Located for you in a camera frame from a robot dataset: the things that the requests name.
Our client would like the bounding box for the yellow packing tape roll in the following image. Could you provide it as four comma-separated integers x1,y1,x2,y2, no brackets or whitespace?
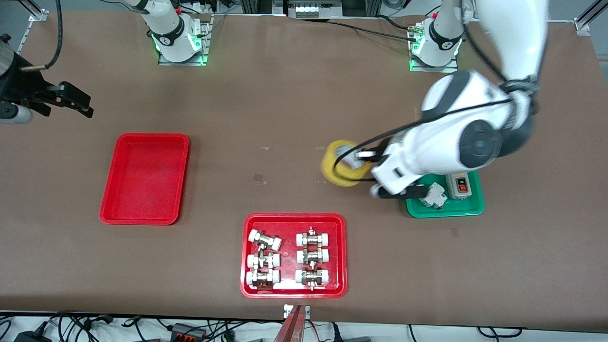
321,139,373,187

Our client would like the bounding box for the green plastic tray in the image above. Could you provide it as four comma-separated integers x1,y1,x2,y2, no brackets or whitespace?
405,170,485,219

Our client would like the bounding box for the red tray holding fittings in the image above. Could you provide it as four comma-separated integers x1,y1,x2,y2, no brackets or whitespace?
240,213,348,300

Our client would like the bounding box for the empty red plastic tray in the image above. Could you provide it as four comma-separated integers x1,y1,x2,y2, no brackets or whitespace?
99,133,190,226

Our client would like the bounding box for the white circuit breaker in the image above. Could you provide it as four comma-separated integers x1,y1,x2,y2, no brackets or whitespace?
420,183,448,209

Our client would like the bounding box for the white brass pipe fitting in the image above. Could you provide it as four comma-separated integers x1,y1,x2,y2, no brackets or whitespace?
295,247,332,266
295,227,332,248
246,252,282,270
248,229,282,251
245,269,281,289
294,267,332,290

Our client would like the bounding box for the grey terminal block strip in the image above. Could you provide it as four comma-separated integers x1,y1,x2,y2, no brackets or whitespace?
287,0,343,19

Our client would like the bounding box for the reddish brown clamp bar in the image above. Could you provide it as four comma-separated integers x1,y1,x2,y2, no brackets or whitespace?
273,305,307,342

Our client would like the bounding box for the black power adapter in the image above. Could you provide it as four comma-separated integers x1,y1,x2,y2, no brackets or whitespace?
13,330,53,342

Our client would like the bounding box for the black box with orange connectors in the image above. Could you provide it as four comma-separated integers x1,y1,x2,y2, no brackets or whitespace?
171,323,207,342

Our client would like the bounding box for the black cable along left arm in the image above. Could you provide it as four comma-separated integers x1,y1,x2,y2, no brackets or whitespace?
332,97,513,179

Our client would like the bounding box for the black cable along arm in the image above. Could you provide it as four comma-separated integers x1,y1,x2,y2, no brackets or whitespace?
21,0,65,72
332,97,513,179

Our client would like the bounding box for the black cable along right arm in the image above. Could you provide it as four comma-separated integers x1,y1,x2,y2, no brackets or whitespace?
21,0,65,72

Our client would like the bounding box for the grey on-off switch box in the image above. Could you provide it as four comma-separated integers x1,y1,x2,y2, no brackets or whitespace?
446,172,472,200

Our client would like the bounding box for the aluminium frame profile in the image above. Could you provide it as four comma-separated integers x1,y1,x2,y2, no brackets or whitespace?
574,0,608,36
17,0,49,53

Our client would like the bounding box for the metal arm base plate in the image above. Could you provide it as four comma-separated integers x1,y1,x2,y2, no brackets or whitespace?
408,24,462,73
158,14,212,66

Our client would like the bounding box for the black cable on table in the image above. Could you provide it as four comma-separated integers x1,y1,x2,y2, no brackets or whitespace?
325,19,418,42

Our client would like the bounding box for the small metal edge bracket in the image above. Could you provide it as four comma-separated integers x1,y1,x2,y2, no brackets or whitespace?
283,304,311,320

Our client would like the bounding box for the black floor cable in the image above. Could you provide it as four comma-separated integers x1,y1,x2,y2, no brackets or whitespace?
477,325,523,339
47,311,114,342

